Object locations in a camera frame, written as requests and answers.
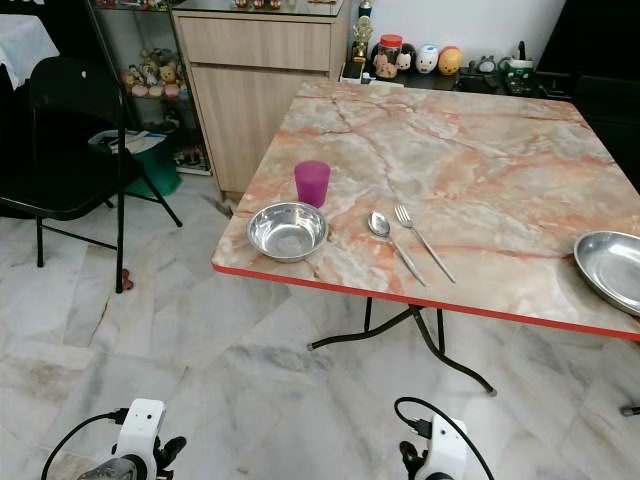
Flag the black metal table legs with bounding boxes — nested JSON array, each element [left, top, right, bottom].
[[308, 297, 498, 397]]

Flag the steel fork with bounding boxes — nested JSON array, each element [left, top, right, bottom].
[[394, 205, 457, 284]]

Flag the steel spoon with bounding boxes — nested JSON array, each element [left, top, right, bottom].
[[367, 211, 428, 287]]

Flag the small steel bowl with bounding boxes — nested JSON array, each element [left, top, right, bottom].
[[247, 201, 329, 263]]

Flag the wide steel plate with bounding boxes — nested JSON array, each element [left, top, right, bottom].
[[574, 230, 640, 318]]

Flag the black folding chair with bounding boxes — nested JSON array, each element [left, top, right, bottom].
[[0, 57, 184, 294]]

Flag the green bin with papers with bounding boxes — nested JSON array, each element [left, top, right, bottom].
[[88, 127, 183, 198]]

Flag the purple plastic cup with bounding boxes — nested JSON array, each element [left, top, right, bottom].
[[294, 160, 332, 209]]

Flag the light wooden cabinet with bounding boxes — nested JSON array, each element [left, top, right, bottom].
[[172, 0, 361, 201]]

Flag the plush toys group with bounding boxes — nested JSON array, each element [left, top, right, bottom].
[[120, 48, 189, 101]]

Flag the green mug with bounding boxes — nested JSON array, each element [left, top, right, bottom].
[[504, 41, 540, 96]]

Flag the small grey figurine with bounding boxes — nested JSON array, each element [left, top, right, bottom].
[[468, 54, 501, 77]]

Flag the orange round figurine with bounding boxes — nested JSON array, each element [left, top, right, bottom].
[[438, 45, 463, 76]]

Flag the white round figurine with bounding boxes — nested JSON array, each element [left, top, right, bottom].
[[415, 44, 440, 75]]

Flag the red-lidded glass jar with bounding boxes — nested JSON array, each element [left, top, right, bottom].
[[372, 34, 404, 80]]

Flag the black low cabinet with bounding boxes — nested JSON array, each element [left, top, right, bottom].
[[535, 0, 640, 186]]

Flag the glass display shelf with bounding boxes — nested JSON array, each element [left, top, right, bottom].
[[88, 0, 211, 177]]

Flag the gold trophy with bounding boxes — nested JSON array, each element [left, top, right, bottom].
[[345, 0, 377, 81]]

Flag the white lace cloth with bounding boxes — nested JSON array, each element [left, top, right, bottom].
[[0, 13, 61, 91]]

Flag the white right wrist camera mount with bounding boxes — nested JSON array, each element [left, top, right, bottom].
[[424, 415, 469, 480]]

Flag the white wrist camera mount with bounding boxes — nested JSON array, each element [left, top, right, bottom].
[[115, 399, 167, 480], [424, 415, 469, 480]]

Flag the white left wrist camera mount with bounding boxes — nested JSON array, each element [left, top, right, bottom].
[[115, 399, 167, 480]]

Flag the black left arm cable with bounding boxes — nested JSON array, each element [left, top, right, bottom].
[[42, 408, 128, 480]]

